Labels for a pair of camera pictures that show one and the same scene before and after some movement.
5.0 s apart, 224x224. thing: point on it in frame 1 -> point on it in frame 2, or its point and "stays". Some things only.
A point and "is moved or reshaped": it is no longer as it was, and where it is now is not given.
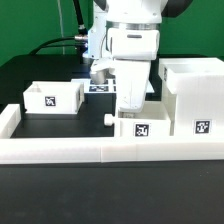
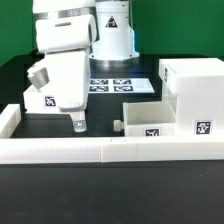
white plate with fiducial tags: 109,87 stays
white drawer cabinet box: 193,95 stays
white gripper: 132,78 -> 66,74
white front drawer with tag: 156,119 is moved or reshaped
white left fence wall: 10,118 stays
